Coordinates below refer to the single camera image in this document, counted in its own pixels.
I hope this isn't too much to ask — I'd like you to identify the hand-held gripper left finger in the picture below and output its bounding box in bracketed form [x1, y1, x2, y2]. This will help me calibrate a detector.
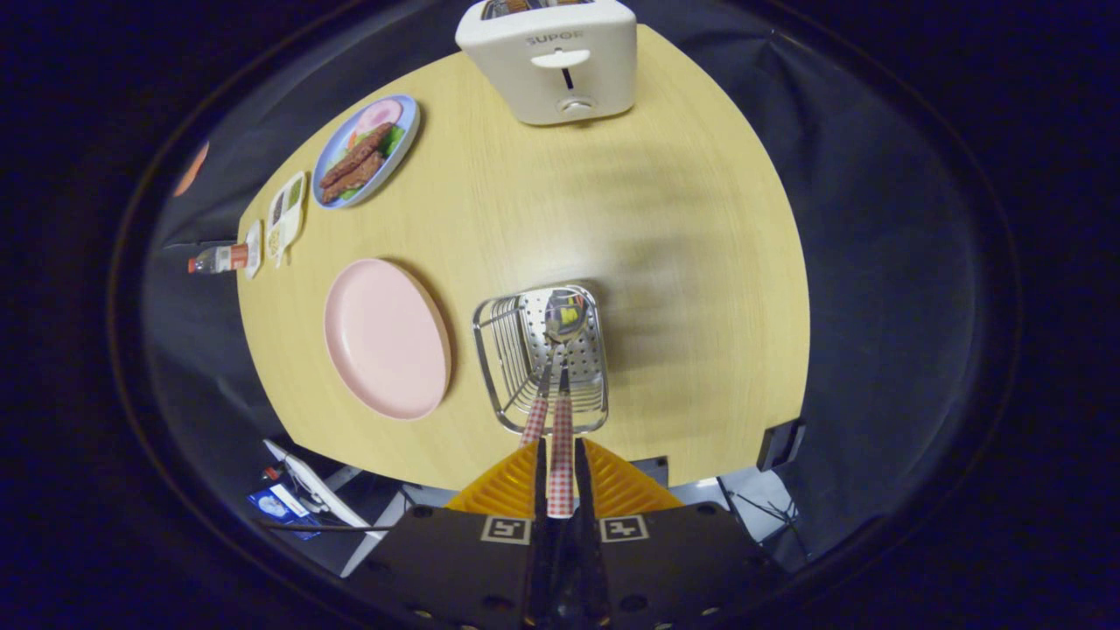
[350, 437, 550, 630]

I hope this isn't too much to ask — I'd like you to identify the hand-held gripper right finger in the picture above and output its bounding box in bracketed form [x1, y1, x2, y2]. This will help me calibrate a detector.
[573, 437, 788, 630]

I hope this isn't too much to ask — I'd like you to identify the spoon with red checkered handle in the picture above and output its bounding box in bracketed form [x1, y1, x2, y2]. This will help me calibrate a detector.
[542, 289, 592, 519]

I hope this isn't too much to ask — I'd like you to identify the fork with red checkered handle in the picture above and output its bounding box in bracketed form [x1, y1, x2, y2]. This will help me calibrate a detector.
[521, 337, 561, 449]

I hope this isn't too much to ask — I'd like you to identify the black table clamp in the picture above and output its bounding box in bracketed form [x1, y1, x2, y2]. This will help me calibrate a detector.
[757, 418, 806, 472]

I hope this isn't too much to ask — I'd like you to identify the pink plate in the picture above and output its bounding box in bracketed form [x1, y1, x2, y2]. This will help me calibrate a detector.
[324, 258, 452, 421]

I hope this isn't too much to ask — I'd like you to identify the white flat panel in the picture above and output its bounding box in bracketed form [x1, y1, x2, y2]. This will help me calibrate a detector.
[262, 439, 386, 539]

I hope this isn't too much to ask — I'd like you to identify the blue card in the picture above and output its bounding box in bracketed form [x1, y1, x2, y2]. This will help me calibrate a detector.
[248, 486, 320, 539]

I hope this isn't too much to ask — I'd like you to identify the brown grilled sausage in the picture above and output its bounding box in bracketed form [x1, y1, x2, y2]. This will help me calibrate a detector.
[321, 150, 386, 205]
[320, 122, 395, 189]

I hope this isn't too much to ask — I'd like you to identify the white divided sauce tray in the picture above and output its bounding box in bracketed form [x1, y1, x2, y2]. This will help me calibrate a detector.
[265, 171, 307, 268]

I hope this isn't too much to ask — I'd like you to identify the blue plate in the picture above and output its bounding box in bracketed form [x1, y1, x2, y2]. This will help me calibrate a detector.
[312, 94, 421, 209]

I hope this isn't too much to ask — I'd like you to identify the clear plastic bottle red label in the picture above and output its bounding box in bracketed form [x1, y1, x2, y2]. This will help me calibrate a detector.
[188, 243, 250, 276]

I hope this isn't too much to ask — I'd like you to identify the pink ham slice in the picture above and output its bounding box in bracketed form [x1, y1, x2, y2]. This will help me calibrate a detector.
[354, 99, 405, 134]

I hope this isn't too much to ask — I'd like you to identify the white toaster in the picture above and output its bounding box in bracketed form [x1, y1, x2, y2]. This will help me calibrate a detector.
[455, 0, 638, 126]

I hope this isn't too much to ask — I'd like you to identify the metal wire basket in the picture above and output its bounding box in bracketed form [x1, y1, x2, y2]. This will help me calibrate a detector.
[472, 283, 610, 436]

